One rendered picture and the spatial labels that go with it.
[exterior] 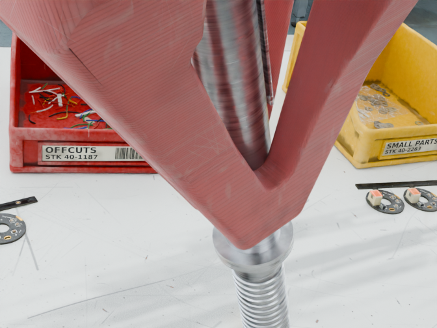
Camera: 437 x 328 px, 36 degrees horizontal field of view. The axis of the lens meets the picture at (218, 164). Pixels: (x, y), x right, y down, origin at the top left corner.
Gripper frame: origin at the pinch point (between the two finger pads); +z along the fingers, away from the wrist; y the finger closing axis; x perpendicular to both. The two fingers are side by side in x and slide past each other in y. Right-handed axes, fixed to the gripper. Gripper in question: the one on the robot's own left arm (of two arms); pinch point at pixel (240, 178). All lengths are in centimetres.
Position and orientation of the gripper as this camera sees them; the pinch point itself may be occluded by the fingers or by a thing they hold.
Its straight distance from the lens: 12.2
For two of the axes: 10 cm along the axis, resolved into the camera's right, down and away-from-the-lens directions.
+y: -5.9, -5.1, 6.2
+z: 1.3, 7.1, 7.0
